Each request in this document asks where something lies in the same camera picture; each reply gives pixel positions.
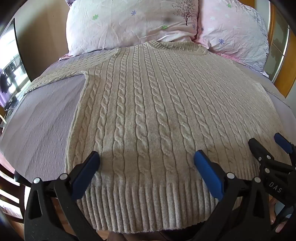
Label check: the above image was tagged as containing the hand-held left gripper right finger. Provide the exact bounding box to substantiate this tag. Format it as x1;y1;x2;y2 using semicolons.
192;149;271;241

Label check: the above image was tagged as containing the person's right hand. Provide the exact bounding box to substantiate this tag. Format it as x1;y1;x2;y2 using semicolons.
270;199;290;234

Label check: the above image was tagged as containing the white floral pillow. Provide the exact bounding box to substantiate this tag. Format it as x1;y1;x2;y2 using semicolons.
66;0;200;56

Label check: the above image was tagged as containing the lavender bed sheet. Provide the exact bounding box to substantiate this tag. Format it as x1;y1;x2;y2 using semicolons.
0;53;296;186

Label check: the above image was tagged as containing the wooden headboard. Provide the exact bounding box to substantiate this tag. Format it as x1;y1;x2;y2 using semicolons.
254;0;296;98

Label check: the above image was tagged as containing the window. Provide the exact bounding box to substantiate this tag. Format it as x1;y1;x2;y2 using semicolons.
0;23;31;112

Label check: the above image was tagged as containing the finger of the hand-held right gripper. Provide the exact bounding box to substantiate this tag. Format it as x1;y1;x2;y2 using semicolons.
248;138;276;163
274;133;296;155

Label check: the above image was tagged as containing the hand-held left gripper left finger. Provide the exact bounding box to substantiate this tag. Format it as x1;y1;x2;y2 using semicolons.
24;151;102;241

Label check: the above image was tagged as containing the beige cable-knit sweater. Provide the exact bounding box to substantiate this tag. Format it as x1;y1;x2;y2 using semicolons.
23;40;295;233

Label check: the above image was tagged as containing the pink floral pillow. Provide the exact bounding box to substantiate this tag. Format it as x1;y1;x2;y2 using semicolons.
196;0;270;76

